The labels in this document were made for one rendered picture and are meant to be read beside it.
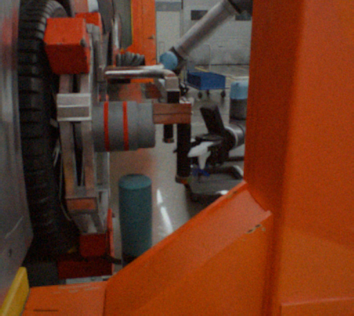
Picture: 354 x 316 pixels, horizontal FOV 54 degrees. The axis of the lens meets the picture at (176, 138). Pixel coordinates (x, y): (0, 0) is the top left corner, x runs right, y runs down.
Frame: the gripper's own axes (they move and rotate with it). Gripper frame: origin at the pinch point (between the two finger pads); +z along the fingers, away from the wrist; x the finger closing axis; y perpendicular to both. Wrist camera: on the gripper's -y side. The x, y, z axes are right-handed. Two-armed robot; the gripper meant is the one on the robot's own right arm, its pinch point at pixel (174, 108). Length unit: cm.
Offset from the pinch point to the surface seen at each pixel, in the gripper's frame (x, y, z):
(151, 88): -14.6, 7.6, 15.2
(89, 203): -25, -9, 59
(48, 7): -48, 21, 36
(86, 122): -32, 7, 56
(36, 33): -47, 17, 47
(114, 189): 19, -107, -97
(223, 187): 78, -58, -66
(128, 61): -25.0, 12.9, 17.5
